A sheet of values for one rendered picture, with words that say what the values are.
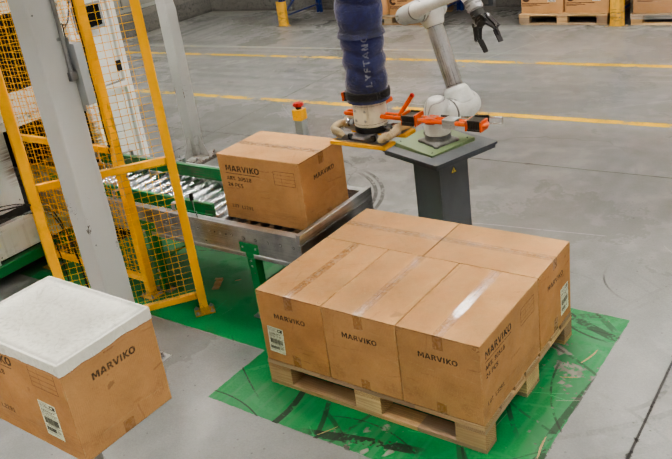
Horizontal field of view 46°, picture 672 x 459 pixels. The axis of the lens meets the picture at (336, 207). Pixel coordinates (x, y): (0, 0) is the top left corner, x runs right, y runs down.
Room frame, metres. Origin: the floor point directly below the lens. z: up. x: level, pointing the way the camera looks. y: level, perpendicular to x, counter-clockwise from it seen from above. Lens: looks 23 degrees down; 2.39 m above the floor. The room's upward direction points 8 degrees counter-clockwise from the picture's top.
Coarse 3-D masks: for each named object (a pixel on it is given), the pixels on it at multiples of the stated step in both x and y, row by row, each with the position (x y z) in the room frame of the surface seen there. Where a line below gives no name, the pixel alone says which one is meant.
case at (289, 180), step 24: (240, 144) 4.44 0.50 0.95; (264, 144) 4.38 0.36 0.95; (288, 144) 4.31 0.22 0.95; (312, 144) 4.25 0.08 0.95; (240, 168) 4.24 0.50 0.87; (264, 168) 4.12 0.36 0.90; (288, 168) 4.01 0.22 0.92; (312, 168) 4.06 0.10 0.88; (336, 168) 4.22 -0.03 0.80; (240, 192) 4.26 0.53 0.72; (264, 192) 4.14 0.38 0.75; (288, 192) 4.03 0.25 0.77; (312, 192) 4.03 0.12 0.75; (336, 192) 4.20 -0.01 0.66; (240, 216) 4.28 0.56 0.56; (264, 216) 4.16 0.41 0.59; (288, 216) 4.05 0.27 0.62; (312, 216) 4.01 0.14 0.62
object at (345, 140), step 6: (336, 138) 3.88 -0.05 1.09; (342, 138) 3.86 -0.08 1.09; (348, 138) 3.84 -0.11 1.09; (372, 138) 3.74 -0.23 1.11; (336, 144) 3.84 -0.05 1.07; (342, 144) 3.82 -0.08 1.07; (348, 144) 3.79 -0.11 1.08; (354, 144) 3.77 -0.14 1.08; (360, 144) 3.75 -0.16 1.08; (366, 144) 3.73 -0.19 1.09; (372, 144) 3.72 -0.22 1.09; (378, 144) 3.69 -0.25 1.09; (384, 144) 3.70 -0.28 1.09; (390, 144) 3.69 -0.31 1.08; (384, 150) 3.66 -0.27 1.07
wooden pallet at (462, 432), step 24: (552, 336) 3.25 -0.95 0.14; (288, 384) 3.34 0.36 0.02; (312, 384) 3.31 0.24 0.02; (528, 384) 3.01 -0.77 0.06; (360, 408) 3.07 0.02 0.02; (384, 408) 3.01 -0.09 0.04; (408, 408) 3.02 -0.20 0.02; (504, 408) 2.81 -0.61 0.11; (432, 432) 2.83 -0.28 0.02; (456, 432) 2.75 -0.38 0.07; (480, 432) 2.68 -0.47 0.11
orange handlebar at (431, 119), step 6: (390, 96) 4.10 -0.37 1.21; (348, 114) 3.92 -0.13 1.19; (396, 114) 3.78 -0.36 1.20; (420, 120) 3.65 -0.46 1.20; (426, 120) 3.63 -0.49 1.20; (432, 120) 3.61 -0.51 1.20; (438, 120) 3.59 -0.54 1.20; (462, 120) 3.55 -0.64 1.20; (462, 126) 3.51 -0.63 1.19; (486, 126) 3.44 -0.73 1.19
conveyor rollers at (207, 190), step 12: (108, 180) 5.34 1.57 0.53; (132, 180) 5.27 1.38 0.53; (156, 180) 5.21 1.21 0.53; (168, 180) 5.18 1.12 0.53; (180, 180) 5.14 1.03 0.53; (192, 180) 5.11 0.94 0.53; (204, 180) 5.07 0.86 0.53; (168, 192) 4.93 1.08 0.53; (192, 192) 4.86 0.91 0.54; (204, 192) 4.82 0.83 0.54; (216, 192) 4.78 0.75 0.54; (216, 204) 4.56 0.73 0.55; (216, 216) 4.39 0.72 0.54; (228, 216) 4.35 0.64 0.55; (276, 228) 4.12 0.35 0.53; (288, 228) 4.07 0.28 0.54
